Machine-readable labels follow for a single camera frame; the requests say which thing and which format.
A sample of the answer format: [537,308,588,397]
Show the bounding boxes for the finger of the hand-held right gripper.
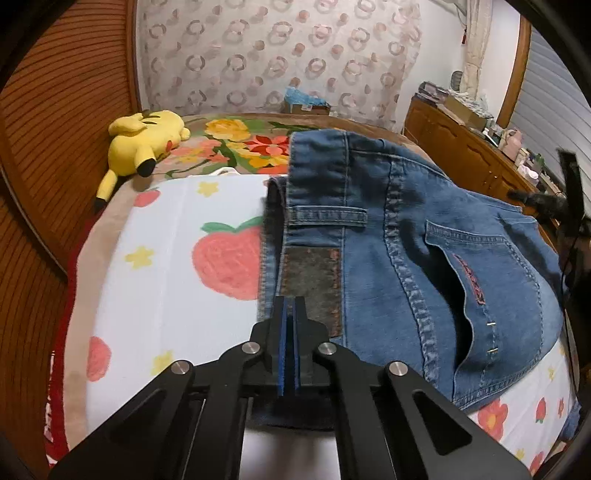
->
[508,188,568,219]

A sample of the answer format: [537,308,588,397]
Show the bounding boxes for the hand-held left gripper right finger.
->
[290,296,530,480]

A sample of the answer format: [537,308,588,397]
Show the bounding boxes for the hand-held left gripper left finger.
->
[48,296,288,480]

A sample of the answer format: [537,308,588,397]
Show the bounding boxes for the blue denim pants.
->
[249,129,583,439]

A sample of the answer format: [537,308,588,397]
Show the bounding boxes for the row of small containers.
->
[517,148,561,191]

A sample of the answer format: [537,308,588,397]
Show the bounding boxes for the pink bag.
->
[501,129,525,160]

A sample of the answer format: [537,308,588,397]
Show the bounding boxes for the wooden cabinet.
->
[404,95,568,252]

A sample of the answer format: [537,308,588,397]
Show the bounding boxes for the flat cardboard box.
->
[436,99,490,131]

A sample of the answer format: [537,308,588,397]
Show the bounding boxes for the white fruit print blanket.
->
[65,175,578,480]

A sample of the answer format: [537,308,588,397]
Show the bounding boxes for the cream lace curtain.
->
[462,0,497,100]

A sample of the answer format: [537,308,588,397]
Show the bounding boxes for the floral blanket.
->
[115,114,416,185]

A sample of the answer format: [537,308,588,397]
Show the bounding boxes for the red cloth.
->
[44,222,93,462]

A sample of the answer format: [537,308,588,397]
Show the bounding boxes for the cardboard box with blue cloth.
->
[281,87,331,116]

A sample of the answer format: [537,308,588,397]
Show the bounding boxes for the yellow plush toy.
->
[95,110,191,214]

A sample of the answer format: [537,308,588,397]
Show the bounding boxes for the wooden slatted headboard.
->
[0,0,141,480]

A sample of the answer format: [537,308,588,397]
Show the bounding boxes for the wooden window frame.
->
[496,16,533,130]

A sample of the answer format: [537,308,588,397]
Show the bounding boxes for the ring patterned curtain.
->
[136,0,423,134]

